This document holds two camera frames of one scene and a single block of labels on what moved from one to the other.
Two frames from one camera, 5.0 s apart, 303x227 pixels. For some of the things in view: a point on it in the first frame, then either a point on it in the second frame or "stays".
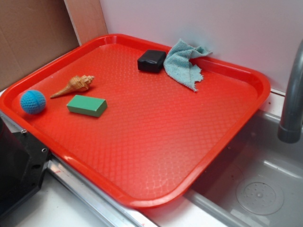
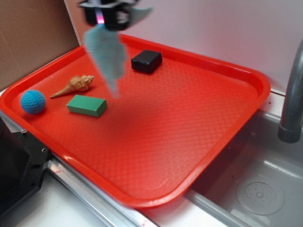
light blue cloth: x=177 y=63 -> x=107 y=48
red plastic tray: x=141 y=135 stays
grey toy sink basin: x=259 y=182 stays
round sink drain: x=260 y=196 stays
